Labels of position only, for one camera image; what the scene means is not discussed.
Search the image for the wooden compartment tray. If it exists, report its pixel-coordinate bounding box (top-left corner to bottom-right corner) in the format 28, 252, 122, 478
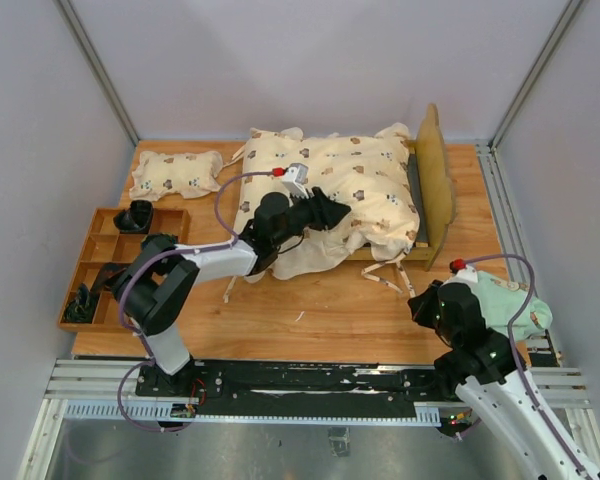
57, 208, 190, 333

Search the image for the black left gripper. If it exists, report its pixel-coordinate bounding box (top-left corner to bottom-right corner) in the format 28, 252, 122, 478
274, 185, 352, 248

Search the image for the black rolled sock top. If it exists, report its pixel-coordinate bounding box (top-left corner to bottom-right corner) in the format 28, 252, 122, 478
113, 200, 154, 234

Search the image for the white slotted cable duct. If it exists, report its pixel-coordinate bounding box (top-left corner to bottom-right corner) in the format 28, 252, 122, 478
64, 400, 442, 427

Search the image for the cream animal print mattress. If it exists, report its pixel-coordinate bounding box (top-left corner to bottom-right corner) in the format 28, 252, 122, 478
231, 123, 421, 297

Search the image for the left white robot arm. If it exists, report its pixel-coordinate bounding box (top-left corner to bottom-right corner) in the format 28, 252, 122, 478
111, 187, 351, 396

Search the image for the mint green cloth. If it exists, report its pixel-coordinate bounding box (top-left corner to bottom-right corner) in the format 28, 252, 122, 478
472, 270, 553, 342

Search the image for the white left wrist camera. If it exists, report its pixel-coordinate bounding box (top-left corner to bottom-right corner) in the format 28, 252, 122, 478
272, 163, 309, 199

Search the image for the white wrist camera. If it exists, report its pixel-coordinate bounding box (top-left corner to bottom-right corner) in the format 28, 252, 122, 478
449, 259, 479, 285
272, 163, 309, 199

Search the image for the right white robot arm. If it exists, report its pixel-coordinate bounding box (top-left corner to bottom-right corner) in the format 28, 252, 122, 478
408, 281, 600, 479

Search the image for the rolled dark green sock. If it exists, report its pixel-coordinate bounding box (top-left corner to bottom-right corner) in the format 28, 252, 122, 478
141, 233, 178, 250

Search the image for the wooden pet bed frame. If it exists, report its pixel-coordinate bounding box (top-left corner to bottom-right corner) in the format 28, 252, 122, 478
349, 103, 458, 273

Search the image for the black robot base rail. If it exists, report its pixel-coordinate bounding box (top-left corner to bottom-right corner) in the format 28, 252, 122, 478
135, 360, 460, 417

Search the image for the small animal print pillow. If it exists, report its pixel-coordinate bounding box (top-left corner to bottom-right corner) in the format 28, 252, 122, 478
129, 151, 224, 202

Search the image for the dark folded sock middle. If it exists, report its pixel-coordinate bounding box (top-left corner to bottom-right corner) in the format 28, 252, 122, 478
90, 262, 128, 296

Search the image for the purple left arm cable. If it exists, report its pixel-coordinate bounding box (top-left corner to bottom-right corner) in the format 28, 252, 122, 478
116, 170, 281, 434

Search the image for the dark patterned sock bottom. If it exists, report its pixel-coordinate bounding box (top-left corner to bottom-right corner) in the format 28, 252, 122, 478
62, 283, 99, 324

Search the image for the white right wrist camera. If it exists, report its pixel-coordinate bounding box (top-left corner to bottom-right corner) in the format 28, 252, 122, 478
449, 259, 479, 285

